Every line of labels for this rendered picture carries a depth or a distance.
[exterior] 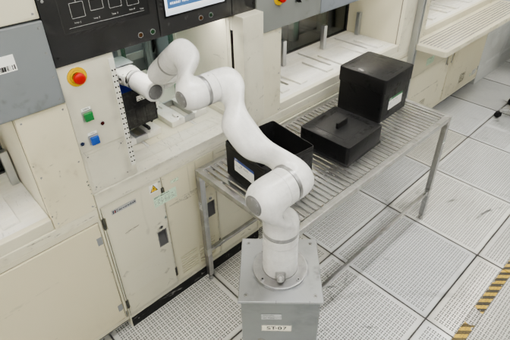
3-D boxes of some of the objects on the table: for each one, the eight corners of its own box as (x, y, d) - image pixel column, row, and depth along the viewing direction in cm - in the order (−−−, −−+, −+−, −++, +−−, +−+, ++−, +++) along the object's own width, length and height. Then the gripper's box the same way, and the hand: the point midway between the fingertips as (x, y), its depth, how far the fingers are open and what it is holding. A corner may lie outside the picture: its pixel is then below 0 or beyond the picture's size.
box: (379, 124, 229) (386, 81, 215) (335, 106, 246) (339, 65, 231) (406, 105, 245) (414, 64, 231) (363, 89, 262) (368, 50, 248)
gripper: (151, 64, 179) (129, 52, 190) (114, 77, 169) (93, 63, 180) (154, 81, 183) (131, 68, 194) (118, 94, 174) (97, 80, 185)
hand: (115, 67), depth 186 cm, fingers open, 4 cm apart
